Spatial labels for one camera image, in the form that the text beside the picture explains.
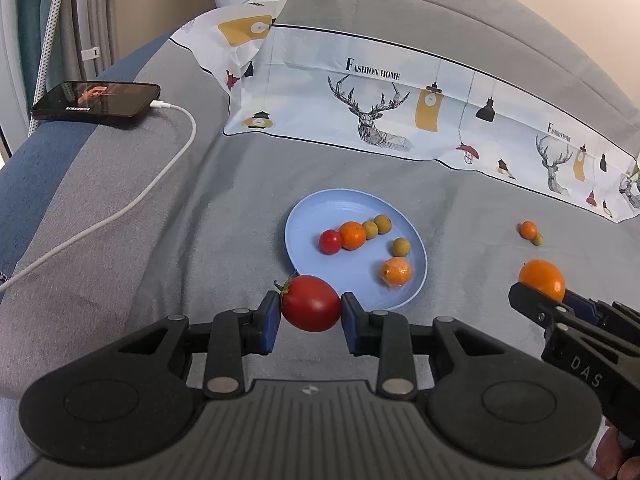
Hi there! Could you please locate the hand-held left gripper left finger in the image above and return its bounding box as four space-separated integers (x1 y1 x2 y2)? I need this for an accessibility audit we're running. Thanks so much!
115 292 280 401

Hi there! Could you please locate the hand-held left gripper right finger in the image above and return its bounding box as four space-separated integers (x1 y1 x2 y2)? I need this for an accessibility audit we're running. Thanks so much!
341 292 506 401

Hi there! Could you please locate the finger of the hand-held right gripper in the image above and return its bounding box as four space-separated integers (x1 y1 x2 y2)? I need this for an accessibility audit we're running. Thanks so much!
562 292 640 350
509 282 640 411

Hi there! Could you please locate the large red tomato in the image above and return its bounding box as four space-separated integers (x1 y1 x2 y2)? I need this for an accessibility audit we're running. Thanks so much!
274 274 343 333

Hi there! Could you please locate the red cherry tomato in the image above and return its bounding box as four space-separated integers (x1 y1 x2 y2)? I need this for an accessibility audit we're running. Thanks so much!
319 230 343 256

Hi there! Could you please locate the blue plate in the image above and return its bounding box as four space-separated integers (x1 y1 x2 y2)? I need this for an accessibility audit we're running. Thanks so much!
284 188 429 311

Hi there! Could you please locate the person's right hand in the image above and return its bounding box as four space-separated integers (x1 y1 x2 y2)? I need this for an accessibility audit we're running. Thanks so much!
591 422 622 480

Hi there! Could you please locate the grey blue bed sheet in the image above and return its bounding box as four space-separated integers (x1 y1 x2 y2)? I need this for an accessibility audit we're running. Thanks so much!
0 30 640 480

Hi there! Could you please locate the deer print pillowcase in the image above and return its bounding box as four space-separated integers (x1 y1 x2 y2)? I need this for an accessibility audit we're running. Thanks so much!
170 0 640 224

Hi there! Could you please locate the black smartphone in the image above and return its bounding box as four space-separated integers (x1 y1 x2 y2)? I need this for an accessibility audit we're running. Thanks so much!
31 81 162 121

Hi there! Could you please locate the white steamer hanger stand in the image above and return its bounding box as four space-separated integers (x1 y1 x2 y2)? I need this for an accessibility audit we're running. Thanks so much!
70 0 108 73

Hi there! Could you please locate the teal curtain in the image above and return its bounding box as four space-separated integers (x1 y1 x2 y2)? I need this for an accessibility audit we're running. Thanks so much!
20 0 57 66

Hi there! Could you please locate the white charging cable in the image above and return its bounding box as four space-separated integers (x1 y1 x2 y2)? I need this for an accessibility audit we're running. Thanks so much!
0 100 197 293

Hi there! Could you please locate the braided steamer hose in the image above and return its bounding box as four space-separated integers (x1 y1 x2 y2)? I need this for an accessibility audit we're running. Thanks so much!
27 0 73 136

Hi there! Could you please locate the white door frame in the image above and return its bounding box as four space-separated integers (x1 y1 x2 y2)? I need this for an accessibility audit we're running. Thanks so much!
0 0 31 156

